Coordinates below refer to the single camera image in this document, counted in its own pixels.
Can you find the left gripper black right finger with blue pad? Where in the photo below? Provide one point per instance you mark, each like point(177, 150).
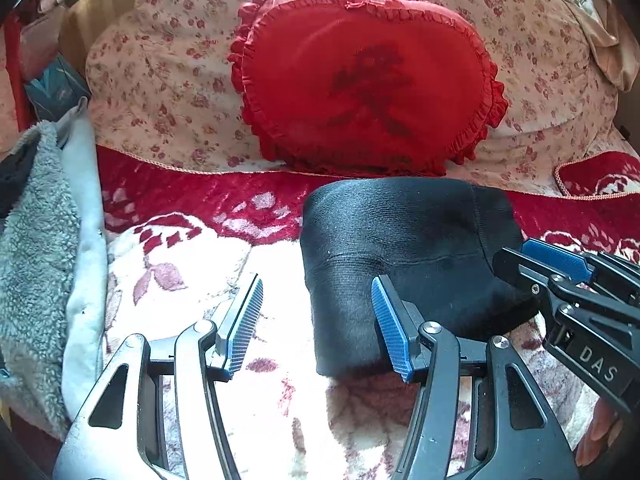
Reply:
point(513, 433)

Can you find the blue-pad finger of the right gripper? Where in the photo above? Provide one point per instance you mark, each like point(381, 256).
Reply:
point(551, 274)

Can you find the black garment on jacket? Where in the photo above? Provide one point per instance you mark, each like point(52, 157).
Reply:
point(14, 173)

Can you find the beige curtain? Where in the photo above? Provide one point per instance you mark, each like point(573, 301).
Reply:
point(612, 43)

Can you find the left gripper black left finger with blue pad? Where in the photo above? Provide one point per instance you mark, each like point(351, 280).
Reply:
point(120, 431)

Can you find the grey fleece white jacket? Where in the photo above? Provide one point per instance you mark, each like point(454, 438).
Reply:
point(53, 277)

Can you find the red heart-shaped pillow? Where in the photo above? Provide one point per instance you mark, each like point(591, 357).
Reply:
point(364, 86)

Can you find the red white floral blanket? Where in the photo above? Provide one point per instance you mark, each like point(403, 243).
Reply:
point(184, 241)

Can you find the floral beige quilt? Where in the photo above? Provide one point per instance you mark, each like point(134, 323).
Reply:
point(161, 90)

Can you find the person's hand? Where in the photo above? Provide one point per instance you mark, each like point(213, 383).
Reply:
point(604, 428)

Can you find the black pants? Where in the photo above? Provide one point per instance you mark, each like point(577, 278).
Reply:
point(434, 238)

